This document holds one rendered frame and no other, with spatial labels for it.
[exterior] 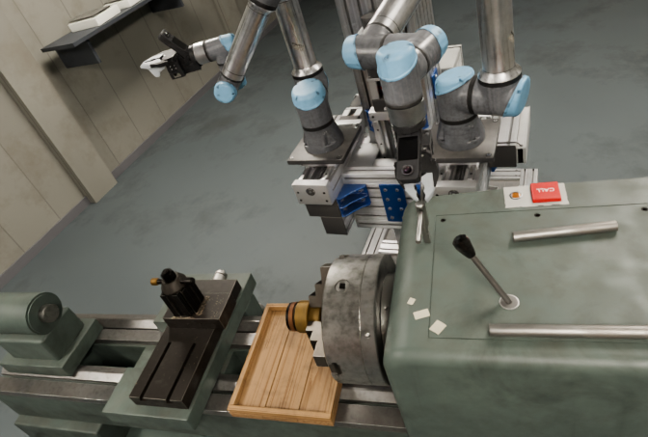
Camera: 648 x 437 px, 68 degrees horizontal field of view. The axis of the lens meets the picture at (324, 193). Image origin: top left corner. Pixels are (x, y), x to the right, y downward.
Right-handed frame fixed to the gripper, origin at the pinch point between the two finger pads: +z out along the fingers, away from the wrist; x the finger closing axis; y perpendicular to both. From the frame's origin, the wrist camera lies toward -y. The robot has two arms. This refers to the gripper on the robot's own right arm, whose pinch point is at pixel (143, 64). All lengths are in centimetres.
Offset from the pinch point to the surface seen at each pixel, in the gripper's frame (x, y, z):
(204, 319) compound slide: -81, 46, -15
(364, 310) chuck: -101, 23, -67
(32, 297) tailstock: -68, 34, 42
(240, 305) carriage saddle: -69, 58, -20
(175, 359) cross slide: -90, 49, -5
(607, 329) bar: -119, 14, -109
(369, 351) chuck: -108, 29, -66
